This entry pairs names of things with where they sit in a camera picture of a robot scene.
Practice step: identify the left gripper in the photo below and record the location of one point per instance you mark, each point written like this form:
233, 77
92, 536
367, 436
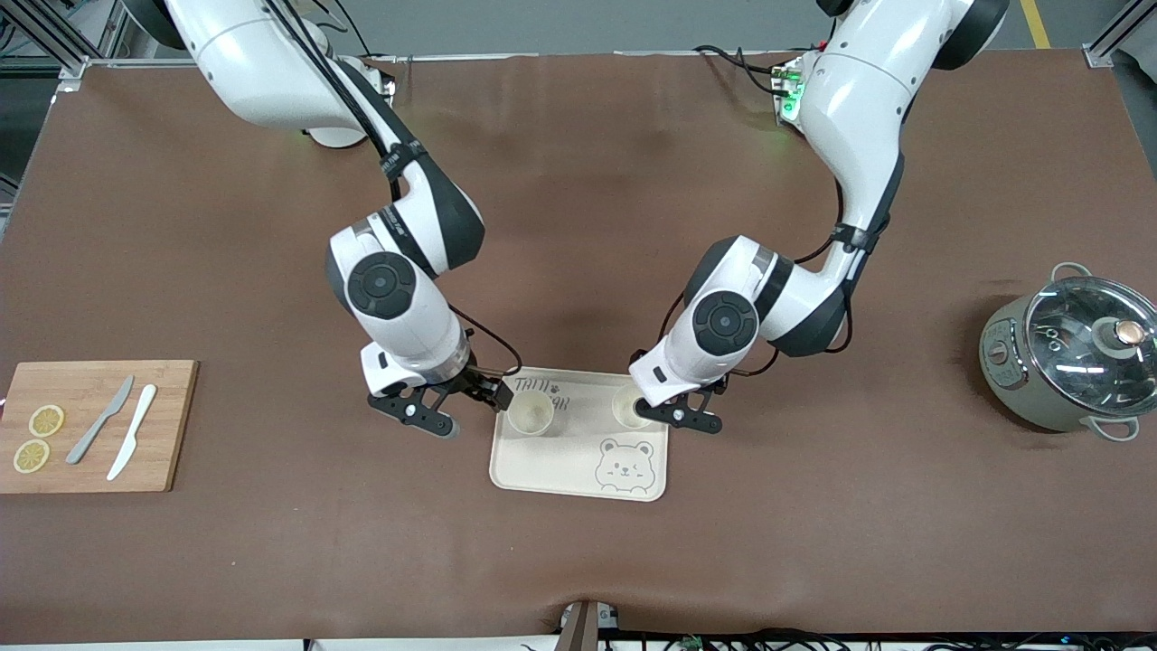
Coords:
711, 389

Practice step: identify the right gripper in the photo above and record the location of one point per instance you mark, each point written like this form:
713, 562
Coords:
474, 383

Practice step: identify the white IKEA cup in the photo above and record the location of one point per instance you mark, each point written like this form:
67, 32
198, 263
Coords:
531, 418
624, 411

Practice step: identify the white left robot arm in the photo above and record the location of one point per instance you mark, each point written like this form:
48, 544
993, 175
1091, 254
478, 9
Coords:
859, 108

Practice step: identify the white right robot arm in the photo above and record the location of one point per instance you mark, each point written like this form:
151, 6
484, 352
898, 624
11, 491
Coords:
407, 334

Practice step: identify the beige bear print tray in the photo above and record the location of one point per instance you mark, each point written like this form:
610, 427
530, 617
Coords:
560, 466

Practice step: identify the brown table mat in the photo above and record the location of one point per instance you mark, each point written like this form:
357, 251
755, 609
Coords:
578, 561

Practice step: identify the wooden cutting board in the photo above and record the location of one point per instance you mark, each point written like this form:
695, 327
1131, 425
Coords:
172, 425

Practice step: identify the grey green cooking pot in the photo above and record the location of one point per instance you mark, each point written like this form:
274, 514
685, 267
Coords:
1003, 380

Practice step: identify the white plastic knife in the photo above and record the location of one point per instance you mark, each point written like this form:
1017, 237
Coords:
140, 411

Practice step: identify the grey plastic knife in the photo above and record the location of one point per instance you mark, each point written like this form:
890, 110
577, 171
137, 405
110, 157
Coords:
86, 441

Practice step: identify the glass pot lid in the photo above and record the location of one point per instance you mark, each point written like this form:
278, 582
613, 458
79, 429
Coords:
1067, 362

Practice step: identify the yellow lemon slice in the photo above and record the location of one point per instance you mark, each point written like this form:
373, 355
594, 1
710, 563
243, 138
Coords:
46, 420
32, 456

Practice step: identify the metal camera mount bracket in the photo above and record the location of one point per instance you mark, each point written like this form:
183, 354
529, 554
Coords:
583, 628

